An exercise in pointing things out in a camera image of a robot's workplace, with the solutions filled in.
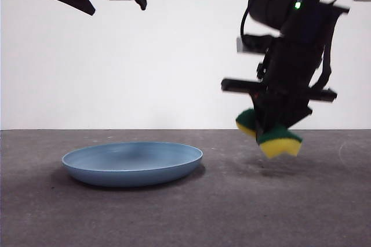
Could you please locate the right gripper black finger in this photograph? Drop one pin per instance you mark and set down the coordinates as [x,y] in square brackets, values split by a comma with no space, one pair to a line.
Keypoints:
[262,113]
[292,110]

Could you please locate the green and yellow sponge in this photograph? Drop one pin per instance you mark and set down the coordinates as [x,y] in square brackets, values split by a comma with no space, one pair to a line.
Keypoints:
[278,142]

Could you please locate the light blue plate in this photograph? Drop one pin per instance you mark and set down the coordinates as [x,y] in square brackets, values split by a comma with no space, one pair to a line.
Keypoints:
[130,168]

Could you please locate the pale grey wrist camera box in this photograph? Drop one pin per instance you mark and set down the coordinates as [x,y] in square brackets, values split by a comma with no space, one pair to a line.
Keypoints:
[240,44]

